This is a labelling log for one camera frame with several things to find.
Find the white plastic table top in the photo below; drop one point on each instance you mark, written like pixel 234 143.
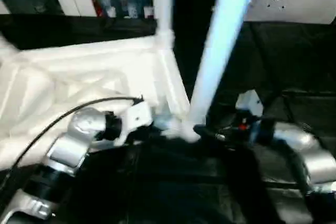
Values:
pixel 78 64

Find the black work mat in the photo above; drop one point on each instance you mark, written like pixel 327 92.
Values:
pixel 288 64

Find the small white jar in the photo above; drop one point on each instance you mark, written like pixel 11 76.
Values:
pixel 110 12
pixel 132 10
pixel 148 11

